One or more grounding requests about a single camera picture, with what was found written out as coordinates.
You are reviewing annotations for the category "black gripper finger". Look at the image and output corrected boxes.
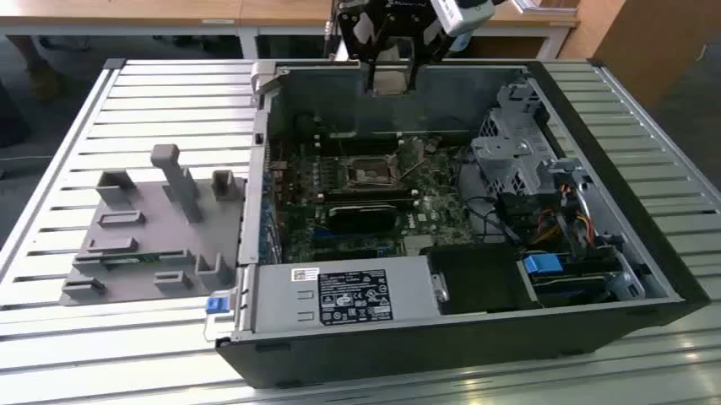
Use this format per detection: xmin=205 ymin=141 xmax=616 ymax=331
xmin=407 ymin=19 xmax=451 ymax=93
xmin=336 ymin=3 xmax=389 ymax=97

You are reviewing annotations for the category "silver CPU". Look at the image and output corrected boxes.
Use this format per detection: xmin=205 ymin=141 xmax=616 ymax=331
xmin=372 ymin=74 xmax=413 ymax=95

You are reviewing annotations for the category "CPU socket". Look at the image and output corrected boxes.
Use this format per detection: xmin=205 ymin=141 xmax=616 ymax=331
xmin=341 ymin=154 xmax=404 ymax=189

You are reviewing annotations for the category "black expansion slot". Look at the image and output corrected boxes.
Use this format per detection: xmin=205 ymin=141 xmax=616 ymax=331
xmin=310 ymin=246 xmax=379 ymax=262

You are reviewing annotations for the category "silver disk bay cage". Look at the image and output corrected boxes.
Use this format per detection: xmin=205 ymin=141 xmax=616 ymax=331
xmin=469 ymin=82 xmax=564 ymax=195

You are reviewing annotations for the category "green motherboard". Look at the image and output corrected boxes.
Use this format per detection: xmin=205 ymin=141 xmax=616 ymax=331
xmin=262 ymin=134 xmax=479 ymax=265

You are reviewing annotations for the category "wooden cabinet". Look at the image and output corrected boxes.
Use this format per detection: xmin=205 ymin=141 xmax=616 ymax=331
xmin=556 ymin=0 xmax=721 ymax=111

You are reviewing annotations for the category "silver chipset heatsink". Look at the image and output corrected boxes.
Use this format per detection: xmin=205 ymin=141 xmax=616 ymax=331
xmin=401 ymin=235 xmax=437 ymax=257

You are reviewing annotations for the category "brown wooden leg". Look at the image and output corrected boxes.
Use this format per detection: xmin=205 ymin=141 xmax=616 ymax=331
xmin=7 ymin=34 xmax=77 ymax=101

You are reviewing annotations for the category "blue disk carrier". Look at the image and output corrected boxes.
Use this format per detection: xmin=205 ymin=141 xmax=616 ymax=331
xmin=520 ymin=251 xmax=615 ymax=308

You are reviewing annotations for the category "silver power supply unit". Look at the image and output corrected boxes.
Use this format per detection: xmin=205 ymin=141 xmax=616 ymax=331
xmin=246 ymin=255 xmax=443 ymax=334

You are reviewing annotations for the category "grey parts rack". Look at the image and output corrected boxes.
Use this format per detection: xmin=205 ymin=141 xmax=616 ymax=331
xmin=58 ymin=143 xmax=248 ymax=307

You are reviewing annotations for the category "green RAM stick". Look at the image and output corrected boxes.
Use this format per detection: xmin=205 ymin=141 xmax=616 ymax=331
xmin=100 ymin=251 xmax=186 ymax=267

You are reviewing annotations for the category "black PC case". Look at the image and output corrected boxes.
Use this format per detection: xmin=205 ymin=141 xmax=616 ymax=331
xmin=212 ymin=58 xmax=711 ymax=390

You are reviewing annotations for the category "thin black hanging cable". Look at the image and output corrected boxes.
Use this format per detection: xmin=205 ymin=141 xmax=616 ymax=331
xmin=322 ymin=0 xmax=337 ymax=59

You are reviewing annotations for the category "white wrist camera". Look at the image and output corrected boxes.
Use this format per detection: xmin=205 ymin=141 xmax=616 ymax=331
xmin=429 ymin=0 xmax=496 ymax=37

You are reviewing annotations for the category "wooden desk white frame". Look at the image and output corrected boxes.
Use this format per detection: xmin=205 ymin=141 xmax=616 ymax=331
xmin=238 ymin=0 xmax=580 ymax=60
xmin=0 ymin=0 xmax=242 ymax=60

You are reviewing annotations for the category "coloured wire bundle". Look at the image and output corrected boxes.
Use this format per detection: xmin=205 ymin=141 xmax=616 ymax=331
xmin=531 ymin=185 xmax=598 ymax=246

